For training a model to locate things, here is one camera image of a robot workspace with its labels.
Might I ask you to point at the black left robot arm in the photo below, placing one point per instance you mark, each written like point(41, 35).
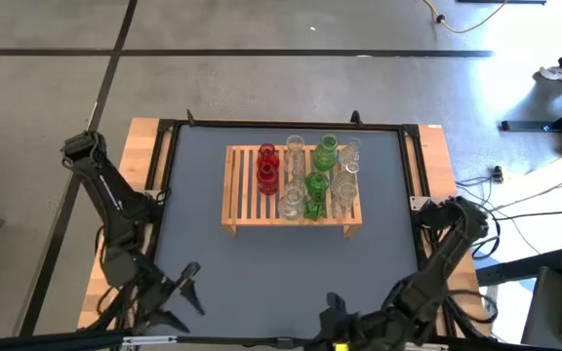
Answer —
point(115, 209)

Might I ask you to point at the black beam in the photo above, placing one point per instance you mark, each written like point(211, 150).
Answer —
point(42, 341)

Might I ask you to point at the grey table mat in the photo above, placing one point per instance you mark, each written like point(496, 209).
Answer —
point(286, 278)

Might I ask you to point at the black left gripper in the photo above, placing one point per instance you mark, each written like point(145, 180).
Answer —
point(156, 292)

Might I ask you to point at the round green glass vase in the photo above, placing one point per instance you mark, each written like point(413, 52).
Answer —
point(316, 183)

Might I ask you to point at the wide clear glass vase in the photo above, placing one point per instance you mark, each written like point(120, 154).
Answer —
point(291, 205)

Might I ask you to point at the large green glass vase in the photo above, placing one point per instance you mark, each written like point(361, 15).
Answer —
point(326, 156)

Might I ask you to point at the dark office desk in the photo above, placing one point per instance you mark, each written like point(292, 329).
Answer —
point(544, 307)

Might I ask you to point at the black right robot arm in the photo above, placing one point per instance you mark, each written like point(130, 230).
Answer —
point(449, 253)

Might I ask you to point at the wooden slatted shelf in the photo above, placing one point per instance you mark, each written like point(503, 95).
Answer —
point(242, 222)

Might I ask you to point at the white metal bracket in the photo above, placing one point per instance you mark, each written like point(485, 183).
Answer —
point(416, 202)

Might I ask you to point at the black plug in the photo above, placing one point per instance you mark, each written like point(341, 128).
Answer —
point(498, 174)

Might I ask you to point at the black metal table frame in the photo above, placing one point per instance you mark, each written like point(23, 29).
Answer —
point(286, 124)

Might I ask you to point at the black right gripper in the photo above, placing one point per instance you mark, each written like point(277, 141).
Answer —
point(354, 334)

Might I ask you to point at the red glass vase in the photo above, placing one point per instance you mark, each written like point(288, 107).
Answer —
point(267, 155)
point(267, 183)

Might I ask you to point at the black desk leg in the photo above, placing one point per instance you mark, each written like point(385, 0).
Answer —
point(544, 127)

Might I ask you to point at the person's shoe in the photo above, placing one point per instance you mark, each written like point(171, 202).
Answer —
point(558, 75)

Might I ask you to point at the small green glass vase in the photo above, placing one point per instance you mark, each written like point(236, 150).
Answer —
point(316, 208)

